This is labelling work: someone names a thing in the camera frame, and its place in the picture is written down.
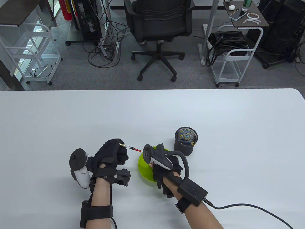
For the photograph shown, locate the person's right hand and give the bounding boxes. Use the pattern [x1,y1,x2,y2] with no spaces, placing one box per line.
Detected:
[152,156,183,198]

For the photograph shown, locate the person's left hand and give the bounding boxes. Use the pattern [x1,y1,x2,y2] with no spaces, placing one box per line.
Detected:
[91,139,129,182]

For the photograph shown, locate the person's right forearm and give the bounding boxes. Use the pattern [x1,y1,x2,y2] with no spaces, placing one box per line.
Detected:
[162,172,224,229]

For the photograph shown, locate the grey white VR controller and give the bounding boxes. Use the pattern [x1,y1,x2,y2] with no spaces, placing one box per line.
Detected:
[142,144,190,180]
[69,148,91,189]

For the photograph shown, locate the lime green plastic bowl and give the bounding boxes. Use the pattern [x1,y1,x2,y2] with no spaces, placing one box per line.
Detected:
[138,147,172,183]

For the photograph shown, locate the black armband with box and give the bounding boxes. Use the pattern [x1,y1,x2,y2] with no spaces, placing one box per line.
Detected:
[80,200,113,229]
[175,179,208,214]

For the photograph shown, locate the black mesh pen cup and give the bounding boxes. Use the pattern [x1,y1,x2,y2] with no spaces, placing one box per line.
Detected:
[173,127,198,156]

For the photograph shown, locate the grey power strip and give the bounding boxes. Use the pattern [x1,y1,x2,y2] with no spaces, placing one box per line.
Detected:
[99,38,108,57]

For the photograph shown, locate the white rolling cart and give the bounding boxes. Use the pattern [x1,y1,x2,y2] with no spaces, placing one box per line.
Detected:
[0,23,63,86]
[209,25,264,88]

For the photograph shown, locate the grey rolling platform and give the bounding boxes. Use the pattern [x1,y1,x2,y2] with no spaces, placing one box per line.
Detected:
[65,21,105,47]

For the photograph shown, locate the black computer tower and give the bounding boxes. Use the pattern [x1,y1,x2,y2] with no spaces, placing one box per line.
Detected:
[71,0,102,42]

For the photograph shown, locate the black office chair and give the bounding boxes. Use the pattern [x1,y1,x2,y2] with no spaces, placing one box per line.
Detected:
[124,0,193,83]

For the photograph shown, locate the black bag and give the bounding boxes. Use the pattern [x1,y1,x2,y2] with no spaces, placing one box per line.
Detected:
[206,31,248,67]

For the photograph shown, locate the red fire extinguisher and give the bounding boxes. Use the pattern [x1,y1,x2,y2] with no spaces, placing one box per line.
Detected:
[58,0,72,21]

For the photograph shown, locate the brown side table top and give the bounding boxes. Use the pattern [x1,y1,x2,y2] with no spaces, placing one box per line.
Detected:
[223,0,269,28]

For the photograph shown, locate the white smartphone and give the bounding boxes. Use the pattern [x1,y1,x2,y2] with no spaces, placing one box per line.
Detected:
[229,10,247,21]

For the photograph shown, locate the black equipment stack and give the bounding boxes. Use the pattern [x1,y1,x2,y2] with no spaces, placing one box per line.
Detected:
[247,0,305,69]

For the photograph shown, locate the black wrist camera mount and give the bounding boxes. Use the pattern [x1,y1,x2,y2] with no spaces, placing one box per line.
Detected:
[116,168,131,187]

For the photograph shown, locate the tangle of black cables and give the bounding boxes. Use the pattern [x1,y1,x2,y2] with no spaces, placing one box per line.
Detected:
[82,0,130,68]

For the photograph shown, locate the small loose cables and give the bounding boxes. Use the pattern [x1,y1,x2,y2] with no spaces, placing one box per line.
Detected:
[29,64,56,77]

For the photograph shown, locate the white desk leg frame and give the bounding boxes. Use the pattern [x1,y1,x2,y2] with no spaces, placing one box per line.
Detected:
[199,0,219,66]
[102,0,119,65]

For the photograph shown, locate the white wire rack cart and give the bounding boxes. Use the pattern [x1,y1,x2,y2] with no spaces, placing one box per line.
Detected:
[0,0,58,91]

